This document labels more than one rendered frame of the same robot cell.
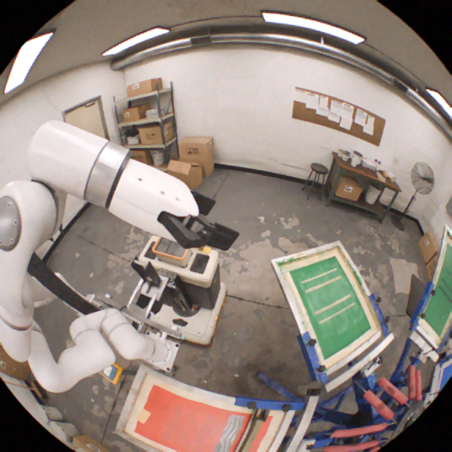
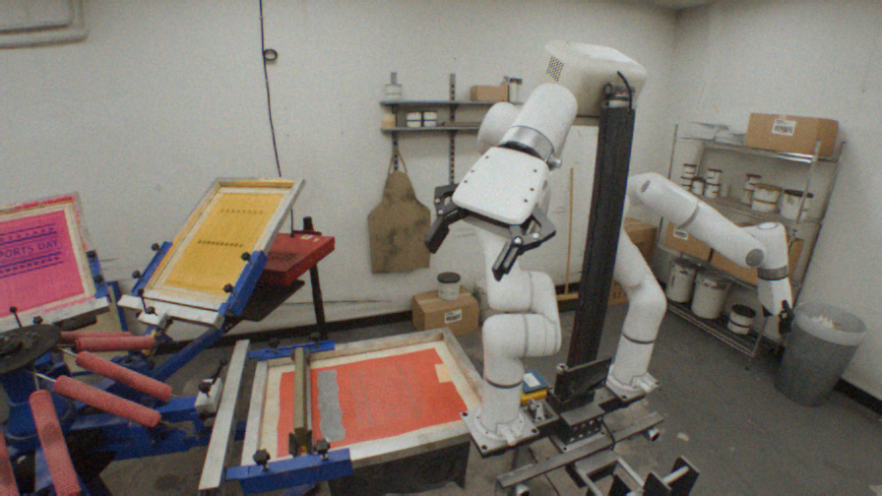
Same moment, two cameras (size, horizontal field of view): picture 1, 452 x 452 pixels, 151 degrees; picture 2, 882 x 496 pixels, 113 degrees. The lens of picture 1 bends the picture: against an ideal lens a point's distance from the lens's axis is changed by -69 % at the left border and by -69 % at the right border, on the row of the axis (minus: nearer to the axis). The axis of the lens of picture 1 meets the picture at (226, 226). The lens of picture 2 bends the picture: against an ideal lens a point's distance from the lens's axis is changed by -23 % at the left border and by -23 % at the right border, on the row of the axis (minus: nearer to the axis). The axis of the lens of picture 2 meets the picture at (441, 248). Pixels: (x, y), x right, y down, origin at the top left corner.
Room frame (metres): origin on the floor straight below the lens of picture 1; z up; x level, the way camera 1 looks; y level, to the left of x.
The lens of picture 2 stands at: (0.52, -0.25, 1.88)
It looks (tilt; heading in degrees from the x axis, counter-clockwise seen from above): 20 degrees down; 145
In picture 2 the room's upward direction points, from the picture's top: straight up
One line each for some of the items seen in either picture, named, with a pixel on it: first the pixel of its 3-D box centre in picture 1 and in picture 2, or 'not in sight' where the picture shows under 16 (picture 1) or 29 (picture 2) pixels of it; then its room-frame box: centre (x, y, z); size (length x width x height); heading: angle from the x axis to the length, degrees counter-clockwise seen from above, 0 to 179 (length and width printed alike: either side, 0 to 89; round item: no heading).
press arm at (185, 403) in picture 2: (311, 444); (196, 407); (-0.61, -0.41, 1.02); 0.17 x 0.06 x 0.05; 73
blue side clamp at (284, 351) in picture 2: not in sight; (297, 355); (-0.79, -0.03, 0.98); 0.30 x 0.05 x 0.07; 73
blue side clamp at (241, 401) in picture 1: (265, 404); (297, 469); (-0.26, -0.19, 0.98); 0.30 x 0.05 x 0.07; 73
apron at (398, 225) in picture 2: not in sight; (400, 212); (-2.17, 1.21, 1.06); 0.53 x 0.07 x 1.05; 73
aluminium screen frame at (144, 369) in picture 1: (199, 434); (367, 392); (-0.45, 0.12, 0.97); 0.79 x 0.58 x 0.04; 73
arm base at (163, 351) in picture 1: (152, 345); (504, 403); (0.04, 0.28, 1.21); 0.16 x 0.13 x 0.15; 165
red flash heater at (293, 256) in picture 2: not in sight; (282, 255); (-1.73, 0.15, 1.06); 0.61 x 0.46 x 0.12; 133
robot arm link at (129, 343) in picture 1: (130, 340); (510, 346); (0.03, 0.29, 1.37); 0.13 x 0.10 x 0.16; 54
